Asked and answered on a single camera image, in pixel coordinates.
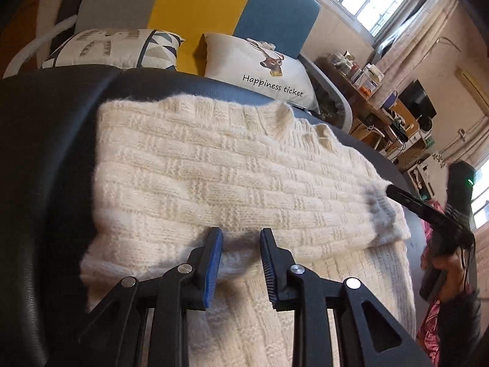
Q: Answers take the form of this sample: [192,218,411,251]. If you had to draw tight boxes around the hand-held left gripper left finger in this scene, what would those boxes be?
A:
[78,227,224,367]

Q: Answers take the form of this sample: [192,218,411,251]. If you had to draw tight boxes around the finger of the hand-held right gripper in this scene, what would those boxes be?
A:
[386,184,455,231]

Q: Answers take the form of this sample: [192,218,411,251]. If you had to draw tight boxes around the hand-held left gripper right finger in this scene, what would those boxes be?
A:
[260,228,432,367]

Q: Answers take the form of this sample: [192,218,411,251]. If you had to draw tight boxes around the white knit sweater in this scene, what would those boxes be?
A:
[78,97,417,367]

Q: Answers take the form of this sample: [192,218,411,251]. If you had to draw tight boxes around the person's right forearm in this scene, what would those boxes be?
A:
[436,291,484,367]

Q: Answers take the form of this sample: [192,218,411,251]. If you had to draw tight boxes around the person's right hand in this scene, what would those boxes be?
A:
[420,250,467,299]

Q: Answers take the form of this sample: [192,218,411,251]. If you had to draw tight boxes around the white cabinet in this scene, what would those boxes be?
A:
[416,153,447,195]

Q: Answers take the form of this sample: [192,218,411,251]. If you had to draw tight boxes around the brown paper bag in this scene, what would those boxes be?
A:
[349,117,383,150]

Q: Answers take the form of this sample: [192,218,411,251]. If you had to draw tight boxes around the black monitor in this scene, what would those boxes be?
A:
[399,80,437,119]

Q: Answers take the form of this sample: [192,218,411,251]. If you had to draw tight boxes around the wooden desk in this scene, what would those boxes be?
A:
[315,57,421,154]

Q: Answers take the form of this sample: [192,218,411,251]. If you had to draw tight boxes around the air conditioner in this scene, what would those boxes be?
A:
[456,67,489,96]

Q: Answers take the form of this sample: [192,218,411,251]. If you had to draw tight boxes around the pink blanket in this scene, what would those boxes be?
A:
[416,199,447,364]

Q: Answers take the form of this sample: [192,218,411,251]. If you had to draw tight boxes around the cluster of desk containers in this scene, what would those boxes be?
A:
[330,50,384,94]

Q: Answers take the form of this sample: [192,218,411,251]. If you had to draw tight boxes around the pink striped curtain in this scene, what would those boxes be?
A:
[372,0,459,85]

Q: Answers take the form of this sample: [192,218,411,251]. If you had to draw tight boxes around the deer print pillow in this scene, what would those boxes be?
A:
[202,32,321,114]

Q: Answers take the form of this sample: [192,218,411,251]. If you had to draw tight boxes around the geometric print pillow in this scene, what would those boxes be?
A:
[41,28,186,71]

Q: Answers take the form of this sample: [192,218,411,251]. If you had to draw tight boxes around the grey yellow blue sofa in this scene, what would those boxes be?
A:
[2,0,352,123]

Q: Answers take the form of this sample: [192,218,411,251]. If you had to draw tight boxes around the wooden wardrobe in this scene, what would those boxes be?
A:
[0,0,46,79]

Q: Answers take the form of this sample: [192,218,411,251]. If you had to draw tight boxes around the black panel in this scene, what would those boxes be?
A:
[53,0,96,43]

